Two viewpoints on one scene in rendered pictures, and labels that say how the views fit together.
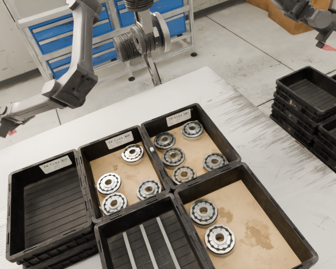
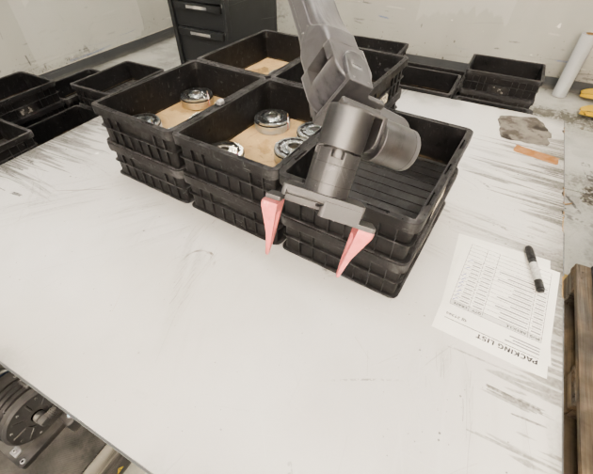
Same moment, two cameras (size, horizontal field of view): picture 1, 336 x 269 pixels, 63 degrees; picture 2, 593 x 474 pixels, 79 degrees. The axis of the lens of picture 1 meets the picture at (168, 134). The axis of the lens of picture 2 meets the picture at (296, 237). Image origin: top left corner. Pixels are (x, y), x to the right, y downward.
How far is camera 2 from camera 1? 1.59 m
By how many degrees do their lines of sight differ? 81
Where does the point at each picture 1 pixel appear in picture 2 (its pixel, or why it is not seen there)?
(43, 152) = (292, 418)
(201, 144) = (165, 119)
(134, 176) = (260, 147)
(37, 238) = (424, 179)
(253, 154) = not seen: hidden behind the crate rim
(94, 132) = (163, 334)
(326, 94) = not seen: outside the picture
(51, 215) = (390, 185)
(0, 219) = (475, 327)
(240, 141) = not seen: hidden behind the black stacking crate
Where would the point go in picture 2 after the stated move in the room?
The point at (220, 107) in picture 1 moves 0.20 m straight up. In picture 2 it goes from (40, 176) to (2, 115)
